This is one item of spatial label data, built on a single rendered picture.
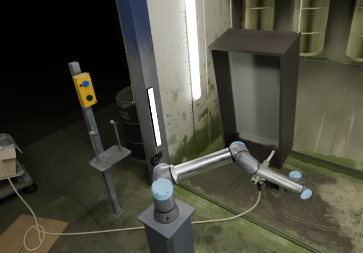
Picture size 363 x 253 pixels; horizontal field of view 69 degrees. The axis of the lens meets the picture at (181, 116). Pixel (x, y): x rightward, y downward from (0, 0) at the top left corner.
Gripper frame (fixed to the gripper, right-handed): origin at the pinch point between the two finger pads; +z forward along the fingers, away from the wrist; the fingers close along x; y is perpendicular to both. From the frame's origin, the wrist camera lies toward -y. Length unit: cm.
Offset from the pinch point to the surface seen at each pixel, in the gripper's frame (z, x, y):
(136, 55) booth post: 97, -19, -114
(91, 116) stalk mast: 117, -67, -76
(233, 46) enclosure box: 21, 10, -114
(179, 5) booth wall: 89, 42, -141
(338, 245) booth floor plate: -68, 1, 51
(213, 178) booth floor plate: 63, 20, 45
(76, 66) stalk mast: 115, -65, -120
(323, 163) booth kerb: -36, 97, 47
